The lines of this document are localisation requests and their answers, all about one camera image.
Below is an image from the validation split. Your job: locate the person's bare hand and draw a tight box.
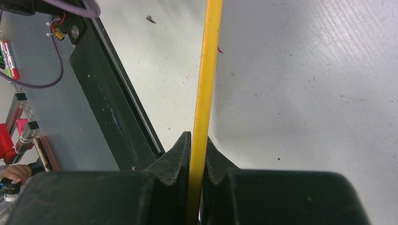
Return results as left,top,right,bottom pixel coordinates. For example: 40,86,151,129
0,164,32,186

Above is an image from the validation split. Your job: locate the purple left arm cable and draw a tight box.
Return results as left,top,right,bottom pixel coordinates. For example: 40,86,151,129
0,0,102,90

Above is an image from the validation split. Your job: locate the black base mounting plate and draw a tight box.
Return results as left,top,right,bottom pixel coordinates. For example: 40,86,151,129
61,13,165,170

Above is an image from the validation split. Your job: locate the green marker pen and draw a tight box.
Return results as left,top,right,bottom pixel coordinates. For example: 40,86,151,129
0,40,13,78

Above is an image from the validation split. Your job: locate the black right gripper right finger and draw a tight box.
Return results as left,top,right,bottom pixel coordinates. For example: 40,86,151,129
201,140,370,225

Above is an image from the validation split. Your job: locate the red plastic clamp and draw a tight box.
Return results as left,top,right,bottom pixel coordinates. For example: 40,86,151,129
0,123,17,165

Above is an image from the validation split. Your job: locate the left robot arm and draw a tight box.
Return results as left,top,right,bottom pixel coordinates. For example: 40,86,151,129
0,0,66,16

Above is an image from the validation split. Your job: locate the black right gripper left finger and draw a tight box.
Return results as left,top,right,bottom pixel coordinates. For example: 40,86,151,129
6,131,191,225

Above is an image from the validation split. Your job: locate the yellow framed whiteboard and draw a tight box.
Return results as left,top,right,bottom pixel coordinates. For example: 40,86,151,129
185,0,223,225

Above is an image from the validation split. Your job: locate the red marker pen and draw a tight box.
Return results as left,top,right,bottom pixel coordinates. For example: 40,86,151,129
2,40,19,80

